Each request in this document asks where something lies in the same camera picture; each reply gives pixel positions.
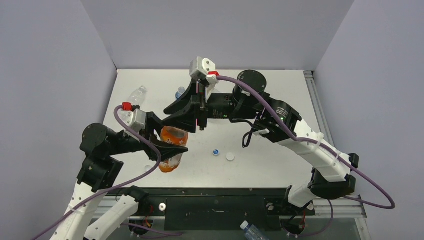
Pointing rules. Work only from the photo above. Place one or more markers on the orange drink bottle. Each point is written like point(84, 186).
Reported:
point(173, 157)

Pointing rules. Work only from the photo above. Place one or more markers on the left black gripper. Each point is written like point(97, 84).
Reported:
point(153, 122)

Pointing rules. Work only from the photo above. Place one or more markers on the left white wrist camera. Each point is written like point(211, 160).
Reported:
point(134, 117)

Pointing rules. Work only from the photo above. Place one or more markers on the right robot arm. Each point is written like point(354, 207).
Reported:
point(272, 119)

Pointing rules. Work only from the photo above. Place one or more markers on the clear bottle blue label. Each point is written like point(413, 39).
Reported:
point(181, 90)

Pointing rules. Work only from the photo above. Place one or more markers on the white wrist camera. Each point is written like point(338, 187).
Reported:
point(204, 71)
point(134, 117)

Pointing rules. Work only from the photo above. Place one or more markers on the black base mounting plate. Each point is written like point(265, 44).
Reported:
point(218, 209)

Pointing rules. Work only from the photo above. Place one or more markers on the water bottle under table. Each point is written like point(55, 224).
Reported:
point(251, 232)

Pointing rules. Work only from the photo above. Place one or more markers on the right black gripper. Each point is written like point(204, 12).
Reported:
point(201, 108)

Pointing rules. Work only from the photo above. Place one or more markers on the clear bottle blue-white cap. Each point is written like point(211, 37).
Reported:
point(136, 98)

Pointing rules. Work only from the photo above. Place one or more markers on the aluminium frame rail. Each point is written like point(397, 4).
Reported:
point(317, 106)

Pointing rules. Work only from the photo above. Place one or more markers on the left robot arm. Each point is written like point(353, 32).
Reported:
point(100, 170)

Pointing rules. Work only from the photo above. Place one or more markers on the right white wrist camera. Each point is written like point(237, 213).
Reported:
point(204, 71)

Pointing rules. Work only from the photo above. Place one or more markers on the white wide bottle cap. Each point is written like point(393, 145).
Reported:
point(230, 157)

